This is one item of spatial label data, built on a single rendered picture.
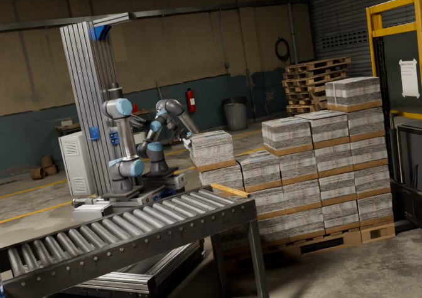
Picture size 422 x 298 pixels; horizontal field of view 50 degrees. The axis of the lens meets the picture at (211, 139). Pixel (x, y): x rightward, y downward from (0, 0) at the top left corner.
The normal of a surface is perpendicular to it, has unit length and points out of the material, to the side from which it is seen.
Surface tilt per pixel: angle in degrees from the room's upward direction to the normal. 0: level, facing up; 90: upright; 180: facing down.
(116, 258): 90
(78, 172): 90
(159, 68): 90
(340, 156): 90
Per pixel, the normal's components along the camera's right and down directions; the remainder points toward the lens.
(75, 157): -0.44, 0.22
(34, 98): 0.48, 0.06
